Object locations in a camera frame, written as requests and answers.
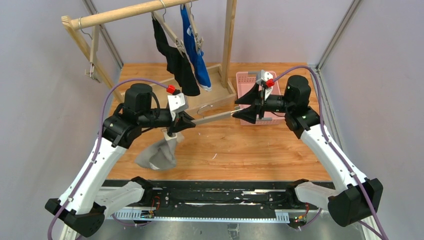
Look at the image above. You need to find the beige hanger with black underwear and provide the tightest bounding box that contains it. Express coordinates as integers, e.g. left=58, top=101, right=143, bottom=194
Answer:
left=151, top=0, right=187, bottom=55

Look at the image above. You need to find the blue underwear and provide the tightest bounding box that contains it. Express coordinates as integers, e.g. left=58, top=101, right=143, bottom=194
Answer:
left=180, top=3, right=212, bottom=92

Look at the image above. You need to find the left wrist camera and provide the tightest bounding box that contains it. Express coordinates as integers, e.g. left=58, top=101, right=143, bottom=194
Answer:
left=166, top=85, right=189, bottom=113

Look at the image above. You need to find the grey white underwear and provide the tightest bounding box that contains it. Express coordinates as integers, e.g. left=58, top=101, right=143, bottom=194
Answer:
left=135, top=128, right=185, bottom=171

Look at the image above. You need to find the wooden clothes rack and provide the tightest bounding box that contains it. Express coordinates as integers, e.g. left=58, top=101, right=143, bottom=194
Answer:
left=61, top=0, right=237, bottom=115

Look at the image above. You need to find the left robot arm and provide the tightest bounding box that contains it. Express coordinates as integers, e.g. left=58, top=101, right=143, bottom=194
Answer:
left=45, top=83, right=195, bottom=238

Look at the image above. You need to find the beige hanger with blue underwear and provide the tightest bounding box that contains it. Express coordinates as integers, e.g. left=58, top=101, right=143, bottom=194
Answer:
left=184, top=0, right=204, bottom=54

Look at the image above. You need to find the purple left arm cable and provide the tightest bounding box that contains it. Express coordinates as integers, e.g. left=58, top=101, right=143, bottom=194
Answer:
left=46, top=78, right=170, bottom=240

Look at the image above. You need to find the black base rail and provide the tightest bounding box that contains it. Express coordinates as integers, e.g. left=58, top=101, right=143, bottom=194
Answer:
left=114, top=180, right=318, bottom=223

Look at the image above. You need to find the beige clip hanger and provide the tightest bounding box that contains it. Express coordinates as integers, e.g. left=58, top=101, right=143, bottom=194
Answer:
left=161, top=107, right=242, bottom=143

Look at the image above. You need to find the empty beige hanger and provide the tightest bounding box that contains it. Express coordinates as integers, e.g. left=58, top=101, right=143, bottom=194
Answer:
left=78, top=17, right=102, bottom=83

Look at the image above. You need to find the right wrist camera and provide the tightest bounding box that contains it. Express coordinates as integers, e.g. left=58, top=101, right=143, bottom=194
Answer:
left=256, top=70, right=275, bottom=89

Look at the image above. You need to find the pink plastic basket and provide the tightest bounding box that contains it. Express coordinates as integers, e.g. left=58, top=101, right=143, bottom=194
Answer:
left=235, top=70, right=286, bottom=127

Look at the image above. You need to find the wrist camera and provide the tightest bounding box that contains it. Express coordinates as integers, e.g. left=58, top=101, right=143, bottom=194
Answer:
left=256, top=70, right=275, bottom=89
left=166, top=85, right=189, bottom=113

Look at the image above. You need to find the black underwear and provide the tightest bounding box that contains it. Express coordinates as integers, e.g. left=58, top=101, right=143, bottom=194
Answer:
left=152, top=18, right=201, bottom=97

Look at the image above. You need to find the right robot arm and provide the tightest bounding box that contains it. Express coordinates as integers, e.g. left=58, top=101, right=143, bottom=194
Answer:
left=233, top=75, right=383, bottom=227

